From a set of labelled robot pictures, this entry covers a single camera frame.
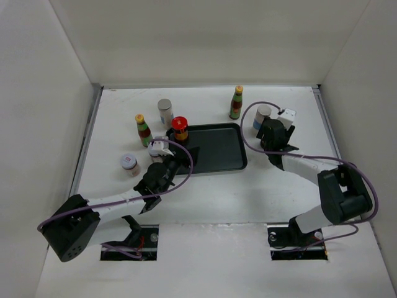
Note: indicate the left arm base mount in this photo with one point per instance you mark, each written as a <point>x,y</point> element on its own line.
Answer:
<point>137,243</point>

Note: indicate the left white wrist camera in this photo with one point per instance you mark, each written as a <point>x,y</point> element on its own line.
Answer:
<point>161,144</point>

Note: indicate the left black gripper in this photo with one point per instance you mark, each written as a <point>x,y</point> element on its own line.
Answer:
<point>177,159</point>

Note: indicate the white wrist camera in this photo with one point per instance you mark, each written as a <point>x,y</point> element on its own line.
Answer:
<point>286,117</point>
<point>161,144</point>

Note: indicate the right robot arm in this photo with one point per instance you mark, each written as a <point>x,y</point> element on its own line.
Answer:
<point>342,191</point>

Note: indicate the silver-lid spice jar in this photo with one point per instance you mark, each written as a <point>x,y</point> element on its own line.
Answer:
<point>166,112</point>

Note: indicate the silver-lid blue jar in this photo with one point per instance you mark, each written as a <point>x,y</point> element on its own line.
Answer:
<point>263,111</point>

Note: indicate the black plastic tray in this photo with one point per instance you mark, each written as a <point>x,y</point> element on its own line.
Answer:
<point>221,148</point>

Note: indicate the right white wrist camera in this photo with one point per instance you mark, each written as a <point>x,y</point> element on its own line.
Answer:
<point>286,117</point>

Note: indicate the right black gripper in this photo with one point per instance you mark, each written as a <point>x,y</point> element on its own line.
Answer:
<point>289,133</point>

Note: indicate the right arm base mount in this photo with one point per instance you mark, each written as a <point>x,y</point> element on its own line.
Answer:
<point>288,243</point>

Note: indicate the red-lid sauce jar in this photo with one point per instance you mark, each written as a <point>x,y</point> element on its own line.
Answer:
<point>180,129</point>

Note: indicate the green sauce bottle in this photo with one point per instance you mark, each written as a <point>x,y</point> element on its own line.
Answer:
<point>236,103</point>
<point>144,131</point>

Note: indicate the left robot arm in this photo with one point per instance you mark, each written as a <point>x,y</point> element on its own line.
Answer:
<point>110,221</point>

